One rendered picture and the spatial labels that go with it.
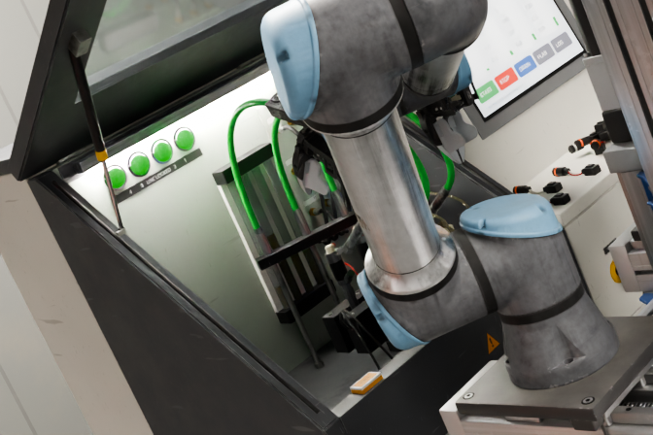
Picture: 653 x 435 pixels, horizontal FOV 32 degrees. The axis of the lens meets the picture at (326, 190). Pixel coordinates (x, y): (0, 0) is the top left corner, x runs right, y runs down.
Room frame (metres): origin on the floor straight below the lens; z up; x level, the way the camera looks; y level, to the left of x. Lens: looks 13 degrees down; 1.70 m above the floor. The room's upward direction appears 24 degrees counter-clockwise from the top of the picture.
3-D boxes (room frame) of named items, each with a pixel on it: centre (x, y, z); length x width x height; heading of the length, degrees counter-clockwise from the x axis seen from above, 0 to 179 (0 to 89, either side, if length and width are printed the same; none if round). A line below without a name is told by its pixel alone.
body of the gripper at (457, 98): (1.95, -0.25, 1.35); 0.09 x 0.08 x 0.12; 37
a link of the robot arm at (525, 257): (1.41, -0.19, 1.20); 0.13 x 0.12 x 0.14; 91
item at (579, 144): (2.46, -0.63, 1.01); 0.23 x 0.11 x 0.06; 127
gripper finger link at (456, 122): (1.96, -0.26, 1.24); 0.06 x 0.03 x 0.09; 37
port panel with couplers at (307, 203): (2.49, 0.01, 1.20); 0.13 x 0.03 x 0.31; 127
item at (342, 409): (1.94, -0.11, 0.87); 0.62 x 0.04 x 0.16; 127
